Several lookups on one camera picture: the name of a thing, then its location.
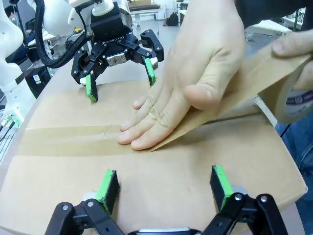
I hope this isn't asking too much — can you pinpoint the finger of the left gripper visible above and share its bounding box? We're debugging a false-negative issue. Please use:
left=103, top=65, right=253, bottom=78
left=124, top=29, right=164, bottom=87
left=70, top=48, right=108, bottom=103

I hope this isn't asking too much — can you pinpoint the black Robotiq left gripper body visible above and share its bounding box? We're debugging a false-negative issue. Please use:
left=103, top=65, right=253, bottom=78
left=91, top=31, right=137, bottom=67

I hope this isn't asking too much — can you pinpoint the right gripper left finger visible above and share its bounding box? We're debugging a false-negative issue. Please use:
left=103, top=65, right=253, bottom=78
left=44, top=168, right=128, bottom=235

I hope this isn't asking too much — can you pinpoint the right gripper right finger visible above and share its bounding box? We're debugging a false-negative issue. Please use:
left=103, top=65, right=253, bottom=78
left=201, top=164, right=288, bottom=235

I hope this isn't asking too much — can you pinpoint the brown cardboard shipping box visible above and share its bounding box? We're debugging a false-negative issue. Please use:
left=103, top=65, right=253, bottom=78
left=0, top=77, right=308, bottom=235

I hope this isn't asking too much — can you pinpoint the brown packing tape roll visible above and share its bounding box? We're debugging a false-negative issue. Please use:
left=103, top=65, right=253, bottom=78
left=18, top=43, right=313, bottom=157

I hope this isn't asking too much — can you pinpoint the person's right forearm dark sleeve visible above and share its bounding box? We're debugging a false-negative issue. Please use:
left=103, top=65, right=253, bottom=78
left=235, top=0, right=313, bottom=32

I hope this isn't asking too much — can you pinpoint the person's right hand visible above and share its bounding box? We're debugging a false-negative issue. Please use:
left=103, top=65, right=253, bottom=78
left=116, top=0, right=246, bottom=151

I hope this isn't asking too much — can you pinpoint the person's left hand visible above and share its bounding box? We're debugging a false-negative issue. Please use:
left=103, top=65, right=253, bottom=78
left=271, top=30, right=313, bottom=91

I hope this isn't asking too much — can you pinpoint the black backpack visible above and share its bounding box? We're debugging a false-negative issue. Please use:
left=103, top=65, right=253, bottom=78
left=165, top=12, right=181, bottom=27

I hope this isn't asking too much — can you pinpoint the white desk with brown top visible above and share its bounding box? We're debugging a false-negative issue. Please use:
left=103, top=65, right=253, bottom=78
left=127, top=3, right=165, bottom=28

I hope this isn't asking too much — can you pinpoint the black computer case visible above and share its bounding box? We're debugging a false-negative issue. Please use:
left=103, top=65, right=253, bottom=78
left=23, top=65, right=52, bottom=99

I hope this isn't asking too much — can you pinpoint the seated person in background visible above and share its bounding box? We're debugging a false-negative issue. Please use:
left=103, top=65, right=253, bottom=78
left=4, top=4, right=37, bottom=48

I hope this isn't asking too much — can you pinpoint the person's blue jeans leg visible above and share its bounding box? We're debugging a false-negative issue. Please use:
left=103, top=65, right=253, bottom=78
left=276, top=115, right=313, bottom=235

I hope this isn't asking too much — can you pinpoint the white background table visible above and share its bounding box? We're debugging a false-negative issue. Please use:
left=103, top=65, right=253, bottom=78
left=244, top=19, right=293, bottom=42

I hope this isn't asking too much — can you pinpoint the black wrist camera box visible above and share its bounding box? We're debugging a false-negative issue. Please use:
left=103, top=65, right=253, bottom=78
left=89, top=11, right=123, bottom=37

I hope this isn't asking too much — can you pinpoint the black corrugated cable hose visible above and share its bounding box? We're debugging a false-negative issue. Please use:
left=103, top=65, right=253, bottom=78
left=35, top=0, right=95, bottom=69

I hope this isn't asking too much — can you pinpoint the grey ribbed metal rail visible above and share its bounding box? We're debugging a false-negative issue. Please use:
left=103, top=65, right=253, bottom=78
left=0, top=131, right=16, bottom=164

